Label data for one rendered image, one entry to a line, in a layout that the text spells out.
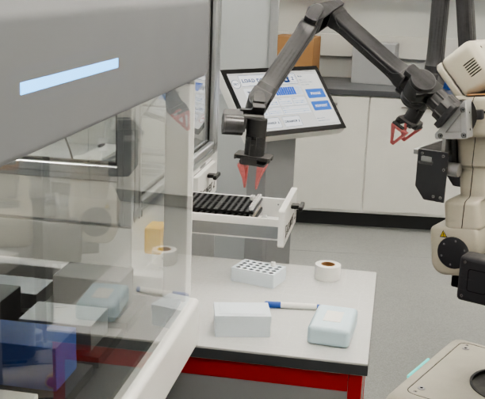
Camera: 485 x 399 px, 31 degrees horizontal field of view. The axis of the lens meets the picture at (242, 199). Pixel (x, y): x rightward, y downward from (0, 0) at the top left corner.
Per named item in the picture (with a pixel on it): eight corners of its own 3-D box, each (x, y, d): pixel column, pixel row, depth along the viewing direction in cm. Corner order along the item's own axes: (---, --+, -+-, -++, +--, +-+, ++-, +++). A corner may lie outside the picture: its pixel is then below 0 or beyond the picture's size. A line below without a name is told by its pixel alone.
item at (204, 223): (289, 218, 268) (290, 198, 266) (277, 241, 243) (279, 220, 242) (164, 207, 274) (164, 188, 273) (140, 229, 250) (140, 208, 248)
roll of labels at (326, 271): (345, 278, 237) (345, 264, 236) (330, 283, 232) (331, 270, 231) (323, 271, 241) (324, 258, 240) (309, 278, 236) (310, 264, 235)
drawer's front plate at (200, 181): (215, 190, 305) (216, 160, 302) (197, 210, 277) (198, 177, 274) (211, 190, 305) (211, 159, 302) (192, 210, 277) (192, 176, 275)
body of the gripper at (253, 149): (238, 155, 250) (241, 131, 248) (273, 161, 248) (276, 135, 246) (233, 160, 244) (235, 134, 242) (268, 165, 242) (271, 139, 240)
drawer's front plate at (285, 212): (295, 221, 269) (297, 187, 267) (283, 248, 242) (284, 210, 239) (290, 221, 270) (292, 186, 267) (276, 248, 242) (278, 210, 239)
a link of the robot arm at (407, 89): (447, 90, 256) (441, 100, 260) (423, 66, 259) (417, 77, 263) (426, 104, 252) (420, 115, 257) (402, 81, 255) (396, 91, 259)
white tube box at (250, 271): (285, 279, 234) (286, 266, 233) (273, 288, 226) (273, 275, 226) (244, 271, 239) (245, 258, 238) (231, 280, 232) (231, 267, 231)
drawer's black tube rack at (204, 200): (261, 218, 265) (262, 197, 263) (252, 233, 248) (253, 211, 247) (191, 212, 269) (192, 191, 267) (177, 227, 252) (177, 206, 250)
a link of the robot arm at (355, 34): (334, -14, 266) (326, 9, 275) (303, 6, 260) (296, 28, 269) (441, 81, 255) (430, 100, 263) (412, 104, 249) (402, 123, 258)
